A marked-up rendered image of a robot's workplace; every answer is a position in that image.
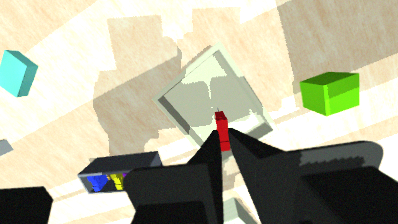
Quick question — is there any red fuse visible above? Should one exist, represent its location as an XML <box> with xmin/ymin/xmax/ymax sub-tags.
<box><xmin>215</xmin><ymin>107</ymin><xmax>231</xmax><ymax>152</ymax></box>

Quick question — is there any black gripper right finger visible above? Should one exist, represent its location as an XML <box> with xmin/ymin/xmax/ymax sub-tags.
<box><xmin>228</xmin><ymin>128</ymin><xmax>384</xmax><ymax>224</ymax></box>

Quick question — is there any turquoise rectangular block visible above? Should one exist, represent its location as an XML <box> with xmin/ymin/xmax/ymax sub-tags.
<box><xmin>0</xmin><ymin>50</ymin><xmax>38</xmax><ymax>98</ymax></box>

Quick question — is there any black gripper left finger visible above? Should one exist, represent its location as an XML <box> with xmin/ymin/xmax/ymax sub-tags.
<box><xmin>123</xmin><ymin>130</ymin><xmax>224</xmax><ymax>224</ymax></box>

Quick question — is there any green block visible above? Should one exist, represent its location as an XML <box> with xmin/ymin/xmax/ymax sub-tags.
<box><xmin>299</xmin><ymin>72</ymin><xmax>360</xmax><ymax>117</ymax></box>

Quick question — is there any yellow fuse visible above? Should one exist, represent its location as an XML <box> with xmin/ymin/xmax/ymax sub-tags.
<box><xmin>110</xmin><ymin>173</ymin><xmax>124</xmax><ymax>190</ymax></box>

